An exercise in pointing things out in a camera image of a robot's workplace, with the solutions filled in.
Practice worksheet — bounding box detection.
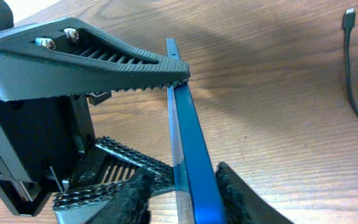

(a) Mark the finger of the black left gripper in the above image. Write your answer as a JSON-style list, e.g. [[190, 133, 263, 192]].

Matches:
[[52, 136, 175, 223], [0, 17, 190, 101]]

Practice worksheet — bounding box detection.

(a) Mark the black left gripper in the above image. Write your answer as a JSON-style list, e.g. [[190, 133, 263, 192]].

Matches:
[[0, 94, 107, 217]]

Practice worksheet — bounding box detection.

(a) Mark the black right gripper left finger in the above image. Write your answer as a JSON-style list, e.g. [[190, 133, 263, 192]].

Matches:
[[86, 168, 154, 224]]

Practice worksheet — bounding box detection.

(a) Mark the blue Samsung Galaxy smartphone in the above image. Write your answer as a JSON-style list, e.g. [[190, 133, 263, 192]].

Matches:
[[165, 37, 228, 224]]

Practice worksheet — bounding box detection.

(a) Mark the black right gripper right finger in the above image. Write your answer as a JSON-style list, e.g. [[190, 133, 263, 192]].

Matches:
[[215, 162, 291, 224]]

